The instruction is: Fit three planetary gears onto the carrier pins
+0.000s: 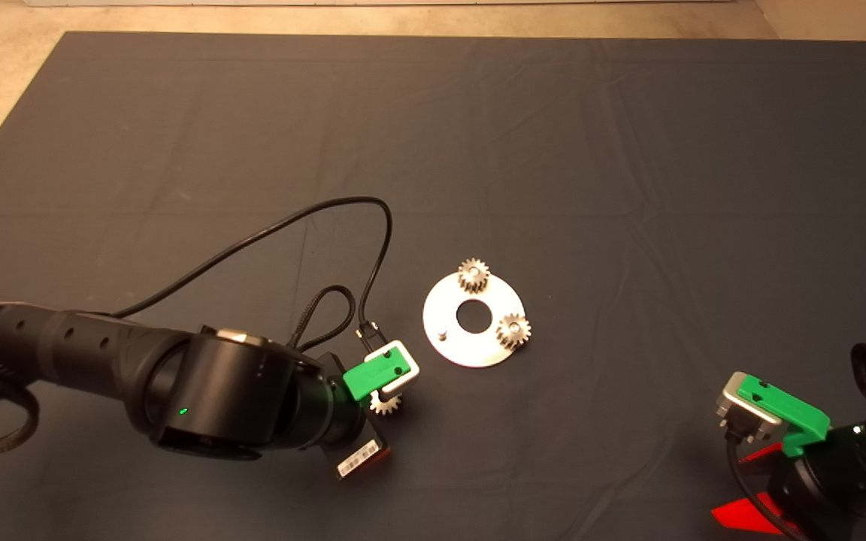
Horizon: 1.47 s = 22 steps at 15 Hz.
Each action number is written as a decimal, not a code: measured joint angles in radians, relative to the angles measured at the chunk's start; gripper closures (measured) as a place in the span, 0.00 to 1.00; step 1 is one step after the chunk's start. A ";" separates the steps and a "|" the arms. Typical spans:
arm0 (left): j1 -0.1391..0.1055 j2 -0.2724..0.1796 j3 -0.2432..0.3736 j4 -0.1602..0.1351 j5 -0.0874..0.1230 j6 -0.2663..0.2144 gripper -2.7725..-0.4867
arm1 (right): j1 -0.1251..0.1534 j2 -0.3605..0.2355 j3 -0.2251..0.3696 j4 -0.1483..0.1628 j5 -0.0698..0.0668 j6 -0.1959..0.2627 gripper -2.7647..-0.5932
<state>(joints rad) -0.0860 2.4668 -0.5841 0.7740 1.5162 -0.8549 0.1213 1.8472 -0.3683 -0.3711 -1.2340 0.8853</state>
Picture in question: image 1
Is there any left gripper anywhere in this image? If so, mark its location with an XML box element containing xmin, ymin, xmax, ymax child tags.
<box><xmin>326</xmin><ymin>353</ymin><xmax>393</xmax><ymax>482</ymax></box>

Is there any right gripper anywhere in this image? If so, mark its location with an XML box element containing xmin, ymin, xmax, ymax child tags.
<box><xmin>710</xmin><ymin>424</ymin><xmax>866</xmax><ymax>541</ymax></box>

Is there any steel planetary gear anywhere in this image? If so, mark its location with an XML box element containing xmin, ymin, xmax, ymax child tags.
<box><xmin>495</xmin><ymin>313</ymin><xmax>533</xmax><ymax>352</ymax></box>
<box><xmin>457</xmin><ymin>258</ymin><xmax>492</xmax><ymax>295</ymax></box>
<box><xmin>368</xmin><ymin>389</ymin><xmax>404</xmax><ymax>417</ymax></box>

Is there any round metal carrier plate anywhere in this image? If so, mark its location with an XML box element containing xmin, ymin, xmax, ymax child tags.
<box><xmin>422</xmin><ymin>269</ymin><xmax>528</xmax><ymax>369</ymax></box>

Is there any dark grey table cloth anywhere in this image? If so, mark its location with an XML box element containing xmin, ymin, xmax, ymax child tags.
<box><xmin>0</xmin><ymin>30</ymin><xmax>866</xmax><ymax>541</ymax></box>

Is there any green left camera mount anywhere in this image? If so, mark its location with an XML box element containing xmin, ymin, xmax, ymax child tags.
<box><xmin>342</xmin><ymin>352</ymin><xmax>412</xmax><ymax>403</ymax></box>

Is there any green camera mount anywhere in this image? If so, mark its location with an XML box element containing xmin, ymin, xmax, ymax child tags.
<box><xmin>737</xmin><ymin>377</ymin><xmax>833</xmax><ymax>458</ymax></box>
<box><xmin>342</xmin><ymin>352</ymin><xmax>412</xmax><ymax>403</ymax></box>

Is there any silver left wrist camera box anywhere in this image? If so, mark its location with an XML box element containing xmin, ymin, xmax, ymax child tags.
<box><xmin>361</xmin><ymin>340</ymin><xmax>421</xmax><ymax>400</ymax></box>

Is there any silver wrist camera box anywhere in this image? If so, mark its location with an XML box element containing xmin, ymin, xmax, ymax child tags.
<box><xmin>361</xmin><ymin>340</ymin><xmax>421</xmax><ymax>400</ymax></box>
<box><xmin>715</xmin><ymin>371</ymin><xmax>784</xmax><ymax>445</ymax></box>

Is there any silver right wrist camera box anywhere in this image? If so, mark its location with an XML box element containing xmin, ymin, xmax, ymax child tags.
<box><xmin>715</xmin><ymin>371</ymin><xmax>784</xmax><ymax>445</ymax></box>

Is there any green right camera mount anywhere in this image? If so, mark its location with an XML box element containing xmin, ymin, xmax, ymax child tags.
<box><xmin>737</xmin><ymin>377</ymin><xmax>833</xmax><ymax>458</ymax></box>

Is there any black braided left gripper cable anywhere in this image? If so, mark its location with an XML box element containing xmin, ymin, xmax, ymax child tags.
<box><xmin>286</xmin><ymin>283</ymin><xmax>358</xmax><ymax>355</ymax></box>

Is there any smooth black left camera cable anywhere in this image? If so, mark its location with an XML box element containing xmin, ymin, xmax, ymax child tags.
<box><xmin>108</xmin><ymin>196</ymin><xmax>395</xmax><ymax>355</ymax></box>

